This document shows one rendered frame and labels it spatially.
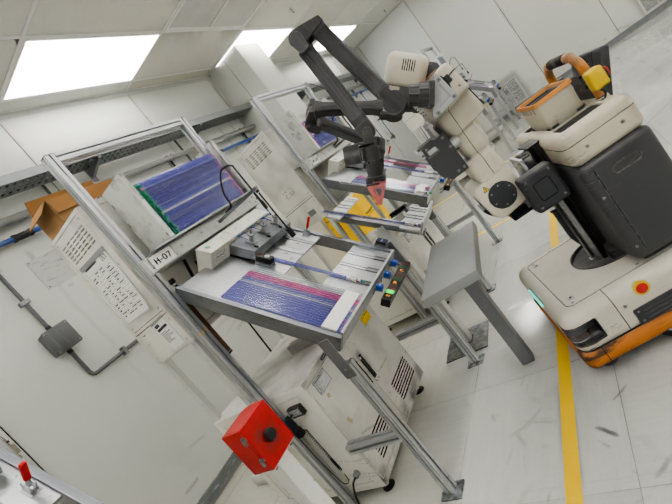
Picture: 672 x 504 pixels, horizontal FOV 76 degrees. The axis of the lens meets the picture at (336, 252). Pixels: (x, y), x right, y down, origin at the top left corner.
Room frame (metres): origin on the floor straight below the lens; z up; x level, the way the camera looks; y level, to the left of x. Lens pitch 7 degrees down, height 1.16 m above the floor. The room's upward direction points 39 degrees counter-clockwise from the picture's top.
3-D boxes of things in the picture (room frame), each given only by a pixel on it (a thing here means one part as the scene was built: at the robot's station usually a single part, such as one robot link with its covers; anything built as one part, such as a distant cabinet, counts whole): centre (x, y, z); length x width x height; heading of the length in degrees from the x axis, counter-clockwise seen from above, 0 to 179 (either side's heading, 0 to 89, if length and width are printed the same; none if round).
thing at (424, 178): (3.20, -0.49, 0.65); 1.01 x 0.73 x 1.29; 55
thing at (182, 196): (2.09, 0.37, 1.52); 0.51 x 0.13 x 0.27; 145
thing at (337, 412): (2.11, 0.50, 0.31); 0.70 x 0.65 x 0.62; 145
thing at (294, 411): (1.69, 0.56, 0.34); 0.13 x 0.07 x 0.42; 55
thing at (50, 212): (2.17, 0.67, 1.82); 0.68 x 0.30 x 0.20; 145
